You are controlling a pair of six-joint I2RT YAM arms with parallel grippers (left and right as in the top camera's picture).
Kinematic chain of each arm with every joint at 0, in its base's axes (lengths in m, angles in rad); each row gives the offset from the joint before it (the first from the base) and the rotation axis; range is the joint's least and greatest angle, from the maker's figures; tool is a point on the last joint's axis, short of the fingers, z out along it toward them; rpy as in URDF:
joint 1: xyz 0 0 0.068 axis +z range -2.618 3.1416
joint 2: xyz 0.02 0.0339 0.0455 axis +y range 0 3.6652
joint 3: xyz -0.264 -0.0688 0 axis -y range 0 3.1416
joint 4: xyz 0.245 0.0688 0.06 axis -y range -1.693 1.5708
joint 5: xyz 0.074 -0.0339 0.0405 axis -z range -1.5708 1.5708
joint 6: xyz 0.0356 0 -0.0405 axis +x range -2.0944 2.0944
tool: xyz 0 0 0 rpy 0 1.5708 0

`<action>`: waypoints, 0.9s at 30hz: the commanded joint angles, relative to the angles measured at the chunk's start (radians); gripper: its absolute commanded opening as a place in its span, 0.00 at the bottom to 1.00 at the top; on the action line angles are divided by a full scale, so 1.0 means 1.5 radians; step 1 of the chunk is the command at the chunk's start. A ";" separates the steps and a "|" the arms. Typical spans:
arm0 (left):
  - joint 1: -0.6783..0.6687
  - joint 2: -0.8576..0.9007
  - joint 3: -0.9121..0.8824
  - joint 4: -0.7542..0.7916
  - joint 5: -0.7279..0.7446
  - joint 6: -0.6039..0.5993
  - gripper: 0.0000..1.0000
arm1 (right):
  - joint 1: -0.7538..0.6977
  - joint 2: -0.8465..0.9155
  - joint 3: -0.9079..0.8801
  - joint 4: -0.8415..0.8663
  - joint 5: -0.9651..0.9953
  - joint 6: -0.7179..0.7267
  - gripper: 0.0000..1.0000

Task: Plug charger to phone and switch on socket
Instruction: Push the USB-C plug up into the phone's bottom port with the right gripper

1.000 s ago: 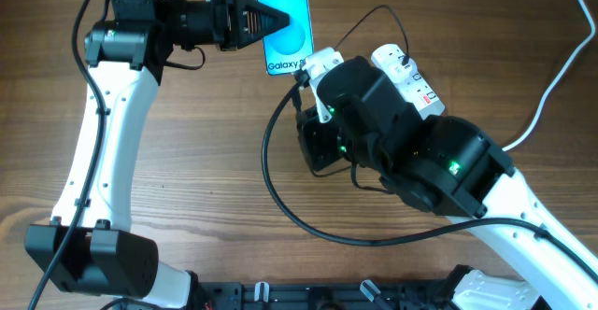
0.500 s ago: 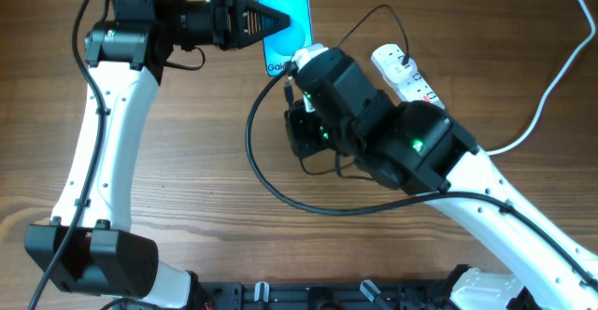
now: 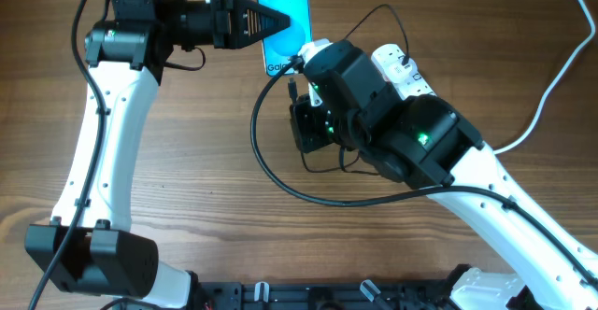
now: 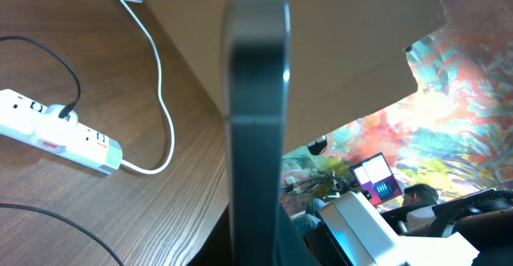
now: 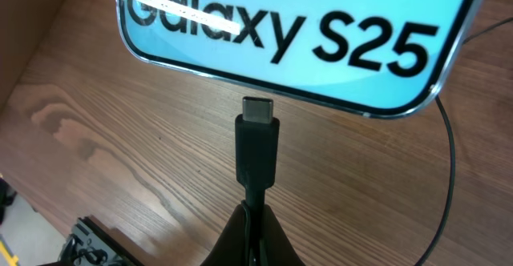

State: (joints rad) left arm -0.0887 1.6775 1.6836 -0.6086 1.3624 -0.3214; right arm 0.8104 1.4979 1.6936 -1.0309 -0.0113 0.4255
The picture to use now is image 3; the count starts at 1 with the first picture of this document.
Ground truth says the black charger cable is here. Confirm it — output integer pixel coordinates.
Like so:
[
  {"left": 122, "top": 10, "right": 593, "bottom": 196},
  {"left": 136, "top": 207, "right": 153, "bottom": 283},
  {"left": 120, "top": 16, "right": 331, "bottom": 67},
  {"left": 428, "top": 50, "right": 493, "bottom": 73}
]
[{"left": 286, "top": 4, "right": 412, "bottom": 176}]

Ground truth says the white power strip cord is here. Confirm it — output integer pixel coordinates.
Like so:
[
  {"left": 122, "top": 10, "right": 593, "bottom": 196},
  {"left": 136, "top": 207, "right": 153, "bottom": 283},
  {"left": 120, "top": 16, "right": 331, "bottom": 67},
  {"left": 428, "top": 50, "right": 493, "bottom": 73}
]
[{"left": 492, "top": 0, "right": 598, "bottom": 156}]

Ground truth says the black mounting rail base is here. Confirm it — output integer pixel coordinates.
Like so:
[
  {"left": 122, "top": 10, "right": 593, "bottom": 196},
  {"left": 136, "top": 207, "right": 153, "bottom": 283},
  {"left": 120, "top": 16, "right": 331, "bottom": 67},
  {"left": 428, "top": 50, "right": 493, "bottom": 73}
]
[{"left": 187, "top": 280, "right": 457, "bottom": 310}]

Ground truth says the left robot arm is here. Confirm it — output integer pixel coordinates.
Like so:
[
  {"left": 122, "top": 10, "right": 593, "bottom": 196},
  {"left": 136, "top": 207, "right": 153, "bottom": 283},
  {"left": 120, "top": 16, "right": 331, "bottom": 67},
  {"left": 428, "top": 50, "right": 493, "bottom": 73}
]
[{"left": 24, "top": 0, "right": 291, "bottom": 309}]

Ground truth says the smartphone with cyan screen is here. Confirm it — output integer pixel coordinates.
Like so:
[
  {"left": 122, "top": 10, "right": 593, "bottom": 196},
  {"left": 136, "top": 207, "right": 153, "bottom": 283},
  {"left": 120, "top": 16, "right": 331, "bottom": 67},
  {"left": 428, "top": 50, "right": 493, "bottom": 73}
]
[{"left": 257, "top": 0, "right": 312, "bottom": 77}]

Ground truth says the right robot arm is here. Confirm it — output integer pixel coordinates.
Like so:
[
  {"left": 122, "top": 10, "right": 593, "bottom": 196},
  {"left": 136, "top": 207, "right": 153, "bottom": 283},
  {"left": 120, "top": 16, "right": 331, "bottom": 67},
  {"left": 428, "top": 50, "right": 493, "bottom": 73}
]
[{"left": 298, "top": 39, "right": 597, "bottom": 309}]

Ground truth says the white charger plug adapter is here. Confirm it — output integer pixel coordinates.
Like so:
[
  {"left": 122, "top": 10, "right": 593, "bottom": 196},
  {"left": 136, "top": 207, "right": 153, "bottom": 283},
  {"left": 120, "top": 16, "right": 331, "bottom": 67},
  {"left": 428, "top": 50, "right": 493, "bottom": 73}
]
[{"left": 387, "top": 62, "right": 418, "bottom": 84}]

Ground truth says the white power strip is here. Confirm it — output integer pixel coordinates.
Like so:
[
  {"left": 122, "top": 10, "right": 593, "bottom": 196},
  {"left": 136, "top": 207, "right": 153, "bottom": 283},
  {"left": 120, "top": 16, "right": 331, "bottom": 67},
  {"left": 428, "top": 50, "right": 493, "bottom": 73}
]
[{"left": 371, "top": 44, "right": 435, "bottom": 100}]

